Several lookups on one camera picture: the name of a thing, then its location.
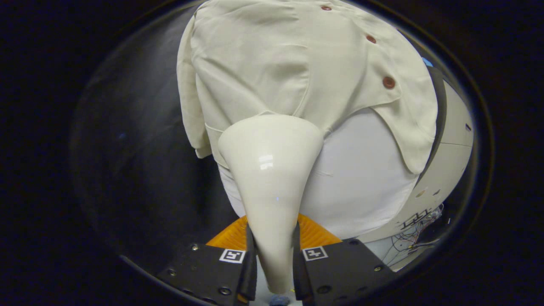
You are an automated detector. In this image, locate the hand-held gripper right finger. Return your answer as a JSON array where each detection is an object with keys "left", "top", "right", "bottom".
[{"left": 292, "top": 214, "right": 396, "bottom": 304}]

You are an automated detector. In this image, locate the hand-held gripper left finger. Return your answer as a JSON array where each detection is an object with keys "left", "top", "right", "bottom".
[{"left": 157, "top": 216, "right": 258, "bottom": 306}]

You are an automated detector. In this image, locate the white garment steamer head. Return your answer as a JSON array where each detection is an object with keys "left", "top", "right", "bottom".
[{"left": 218, "top": 114, "right": 324, "bottom": 295}]

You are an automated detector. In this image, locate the cream button-up shirt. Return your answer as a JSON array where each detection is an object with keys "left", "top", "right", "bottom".
[{"left": 176, "top": 0, "right": 438, "bottom": 176}]

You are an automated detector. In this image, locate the black backdrop cloth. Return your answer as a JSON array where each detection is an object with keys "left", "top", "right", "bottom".
[{"left": 70, "top": 6, "right": 238, "bottom": 277}]

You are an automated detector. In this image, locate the white cabinet with grey top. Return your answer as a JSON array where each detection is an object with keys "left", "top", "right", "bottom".
[{"left": 357, "top": 66, "right": 474, "bottom": 272}]

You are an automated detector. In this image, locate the tangle of thin wires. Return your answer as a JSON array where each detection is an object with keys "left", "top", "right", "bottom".
[{"left": 382, "top": 204, "right": 448, "bottom": 265}]

